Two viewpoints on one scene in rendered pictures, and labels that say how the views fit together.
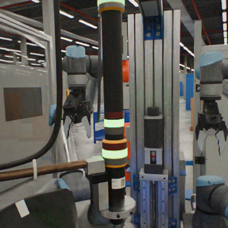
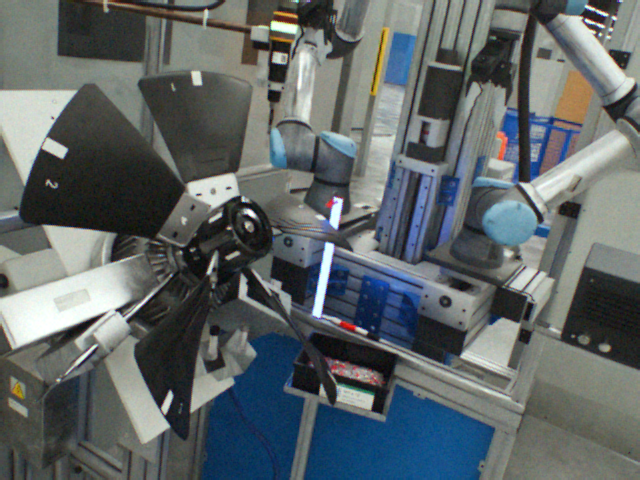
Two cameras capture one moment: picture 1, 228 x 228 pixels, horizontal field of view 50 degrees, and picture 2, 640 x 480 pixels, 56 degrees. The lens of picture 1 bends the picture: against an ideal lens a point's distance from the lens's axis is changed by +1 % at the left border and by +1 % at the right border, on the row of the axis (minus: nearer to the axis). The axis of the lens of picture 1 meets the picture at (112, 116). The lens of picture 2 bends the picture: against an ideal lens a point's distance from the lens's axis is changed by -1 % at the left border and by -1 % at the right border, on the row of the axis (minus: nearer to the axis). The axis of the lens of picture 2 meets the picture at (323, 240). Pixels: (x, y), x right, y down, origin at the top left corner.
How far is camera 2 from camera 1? 75 cm
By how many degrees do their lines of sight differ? 19
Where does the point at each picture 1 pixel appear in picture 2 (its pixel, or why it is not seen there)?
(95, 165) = (259, 32)
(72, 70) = not seen: outside the picture
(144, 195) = (396, 192)
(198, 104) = not seen: hidden behind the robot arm
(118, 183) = (278, 57)
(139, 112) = (428, 57)
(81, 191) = (299, 152)
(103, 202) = (260, 71)
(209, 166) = (585, 226)
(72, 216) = (243, 104)
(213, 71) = not seen: outside the picture
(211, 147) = (600, 189)
